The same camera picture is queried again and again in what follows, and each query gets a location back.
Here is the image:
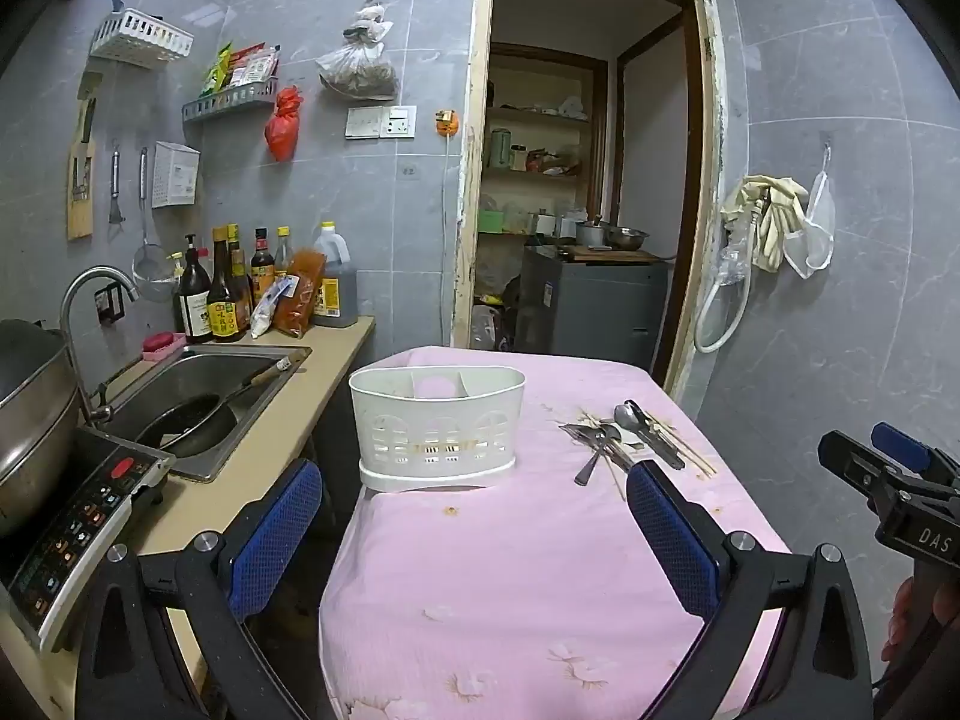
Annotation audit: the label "steel faucet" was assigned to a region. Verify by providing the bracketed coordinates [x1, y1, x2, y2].
[60, 266, 141, 425]

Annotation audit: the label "white plastic utensil caddy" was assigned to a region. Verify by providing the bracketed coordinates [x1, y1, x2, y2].
[349, 365, 526, 494]

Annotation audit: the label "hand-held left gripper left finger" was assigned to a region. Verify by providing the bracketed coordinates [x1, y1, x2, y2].
[75, 457, 331, 720]

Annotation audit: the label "white wall basket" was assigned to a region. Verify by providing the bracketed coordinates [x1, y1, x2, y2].
[90, 0, 194, 65]

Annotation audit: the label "induction cooker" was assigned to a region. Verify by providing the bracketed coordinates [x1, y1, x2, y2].
[0, 427, 177, 653]

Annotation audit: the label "wire mesh strainer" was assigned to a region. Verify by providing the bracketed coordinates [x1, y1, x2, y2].
[133, 148, 175, 303]

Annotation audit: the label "beige kitchen counter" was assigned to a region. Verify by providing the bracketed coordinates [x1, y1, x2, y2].
[0, 315, 376, 720]

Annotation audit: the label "white power cable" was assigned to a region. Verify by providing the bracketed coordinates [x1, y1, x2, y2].
[439, 131, 460, 350]

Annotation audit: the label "green seasoning packet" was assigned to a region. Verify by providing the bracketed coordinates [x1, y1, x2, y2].
[204, 45, 233, 96]

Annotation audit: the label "red white seasoning packet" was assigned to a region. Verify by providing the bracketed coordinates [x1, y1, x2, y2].
[229, 45, 280, 89]

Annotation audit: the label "dark sauce bottle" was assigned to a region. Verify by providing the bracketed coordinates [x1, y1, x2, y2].
[226, 223, 256, 331]

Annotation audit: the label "orange spice packet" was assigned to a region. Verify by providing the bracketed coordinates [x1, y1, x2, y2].
[271, 249, 327, 338]

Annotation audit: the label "red label sauce bottle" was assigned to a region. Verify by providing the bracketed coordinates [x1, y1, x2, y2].
[251, 229, 276, 301]

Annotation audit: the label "white hose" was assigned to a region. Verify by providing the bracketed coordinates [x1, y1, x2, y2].
[694, 195, 766, 355]

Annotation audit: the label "steel wok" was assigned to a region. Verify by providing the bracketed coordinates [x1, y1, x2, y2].
[0, 319, 80, 537]

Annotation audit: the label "dark oil jug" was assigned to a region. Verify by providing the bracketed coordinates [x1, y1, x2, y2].
[311, 221, 359, 329]

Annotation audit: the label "clear plastic bag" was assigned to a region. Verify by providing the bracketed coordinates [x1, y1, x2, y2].
[716, 221, 752, 286]

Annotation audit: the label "beige rubber gloves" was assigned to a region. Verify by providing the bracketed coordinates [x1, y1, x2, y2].
[721, 175, 809, 273]

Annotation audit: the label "clear bag of dried goods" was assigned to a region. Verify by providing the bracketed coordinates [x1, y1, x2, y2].
[315, 0, 398, 102]

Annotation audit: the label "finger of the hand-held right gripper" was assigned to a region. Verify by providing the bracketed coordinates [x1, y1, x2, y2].
[870, 422, 960, 479]
[817, 430, 912, 511]

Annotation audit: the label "wooden cutting board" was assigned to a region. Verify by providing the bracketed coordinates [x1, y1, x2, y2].
[67, 73, 103, 241]

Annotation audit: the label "metal spoon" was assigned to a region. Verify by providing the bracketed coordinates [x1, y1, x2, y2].
[559, 424, 638, 466]
[574, 425, 625, 486]
[613, 400, 687, 470]

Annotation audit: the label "steel sink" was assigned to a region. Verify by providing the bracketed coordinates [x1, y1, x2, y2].
[97, 345, 312, 482]

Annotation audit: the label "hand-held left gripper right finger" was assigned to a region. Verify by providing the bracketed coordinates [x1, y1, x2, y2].
[626, 459, 875, 720]

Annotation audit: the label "white blue packet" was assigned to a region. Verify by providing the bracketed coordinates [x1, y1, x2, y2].
[250, 275, 297, 338]

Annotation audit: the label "wooden door frame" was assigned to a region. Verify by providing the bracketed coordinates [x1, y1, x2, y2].
[450, 0, 728, 402]

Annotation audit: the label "grey cabinet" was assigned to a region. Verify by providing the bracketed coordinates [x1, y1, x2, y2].
[514, 246, 668, 376]

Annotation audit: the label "yellow label sauce bottle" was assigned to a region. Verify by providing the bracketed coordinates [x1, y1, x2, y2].
[206, 227, 247, 344]

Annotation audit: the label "red plastic bag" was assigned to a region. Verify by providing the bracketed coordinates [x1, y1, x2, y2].
[265, 86, 303, 162]

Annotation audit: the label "pink floral tablecloth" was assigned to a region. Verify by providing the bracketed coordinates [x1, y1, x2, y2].
[319, 346, 796, 720]

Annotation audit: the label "wooden shelf unit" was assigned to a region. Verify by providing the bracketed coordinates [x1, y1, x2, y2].
[480, 45, 608, 241]

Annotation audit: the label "grey wall shelf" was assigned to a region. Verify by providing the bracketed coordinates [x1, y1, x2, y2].
[182, 77, 280, 125]

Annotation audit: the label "black frying pan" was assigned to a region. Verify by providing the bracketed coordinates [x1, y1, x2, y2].
[135, 358, 295, 458]

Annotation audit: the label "bundle of bamboo chopsticks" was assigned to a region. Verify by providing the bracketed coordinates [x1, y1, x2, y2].
[555, 406, 717, 502]

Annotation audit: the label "person's right hand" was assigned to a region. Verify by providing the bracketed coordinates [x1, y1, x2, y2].
[882, 576, 940, 664]

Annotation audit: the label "white wall box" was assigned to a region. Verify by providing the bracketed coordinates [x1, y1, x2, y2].
[152, 141, 201, 209]

